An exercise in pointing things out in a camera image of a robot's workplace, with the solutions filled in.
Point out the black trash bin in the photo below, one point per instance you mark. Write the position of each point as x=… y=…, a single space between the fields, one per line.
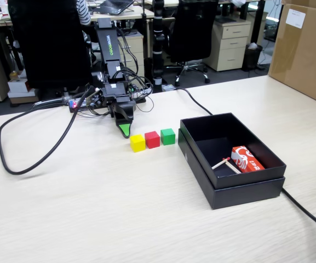
x=252 y=57

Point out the black swivel office chair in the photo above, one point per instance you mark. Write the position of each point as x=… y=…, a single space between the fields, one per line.
x=190 y=33

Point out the red and white matchbox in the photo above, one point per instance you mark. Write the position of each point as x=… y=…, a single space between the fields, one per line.
x=246 y=160

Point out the small white carton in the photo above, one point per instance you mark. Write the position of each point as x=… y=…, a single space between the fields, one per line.
x=18 y=85

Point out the black cardboard box tray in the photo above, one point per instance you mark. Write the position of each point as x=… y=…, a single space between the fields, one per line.
x=250 y=179

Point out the wooden matchstick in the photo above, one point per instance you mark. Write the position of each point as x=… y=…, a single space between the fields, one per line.
x=220 y=163
x=232 y=166

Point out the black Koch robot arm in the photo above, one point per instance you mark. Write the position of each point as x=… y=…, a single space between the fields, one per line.
x=107 y=41

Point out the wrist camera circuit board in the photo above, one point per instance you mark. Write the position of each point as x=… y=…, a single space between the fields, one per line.
x=93 y=97

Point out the black pole with white bands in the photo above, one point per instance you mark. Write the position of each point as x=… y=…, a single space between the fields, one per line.
x=158 y=41

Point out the large brown cardboard box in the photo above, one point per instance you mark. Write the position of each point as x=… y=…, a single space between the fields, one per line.
x=305 y=54

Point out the green wooden cube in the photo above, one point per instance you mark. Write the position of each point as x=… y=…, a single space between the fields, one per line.
x=167 y=137

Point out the controller board with red LED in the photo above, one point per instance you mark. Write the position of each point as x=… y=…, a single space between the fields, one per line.
x=73 y=106

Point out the black laptop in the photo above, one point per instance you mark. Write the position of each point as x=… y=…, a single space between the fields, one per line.
x=114 y=5

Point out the person in striped shirt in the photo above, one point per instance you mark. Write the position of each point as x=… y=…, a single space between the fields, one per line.
x=83 y=11

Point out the red wooden cube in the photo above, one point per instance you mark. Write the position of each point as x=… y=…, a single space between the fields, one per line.
x=152 y=140

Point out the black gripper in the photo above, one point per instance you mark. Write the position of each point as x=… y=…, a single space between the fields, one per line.
x=115 y=93

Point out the large black office chair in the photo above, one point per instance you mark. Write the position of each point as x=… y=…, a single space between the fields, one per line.
x=51 y=41

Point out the beige three-drawer cabinet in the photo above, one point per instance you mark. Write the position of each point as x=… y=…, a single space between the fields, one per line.
x=229 y=43

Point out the flat white box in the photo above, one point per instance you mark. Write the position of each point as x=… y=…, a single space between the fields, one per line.
x=23 y=94

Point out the thin black stand pole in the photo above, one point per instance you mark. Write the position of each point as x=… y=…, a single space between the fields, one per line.
x=144 y=33

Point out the black cardboard box lid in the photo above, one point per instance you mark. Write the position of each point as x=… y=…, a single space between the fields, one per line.
x=245 y=196

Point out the yellow wooden cube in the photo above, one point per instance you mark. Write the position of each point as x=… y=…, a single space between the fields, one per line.
x=137 y=143

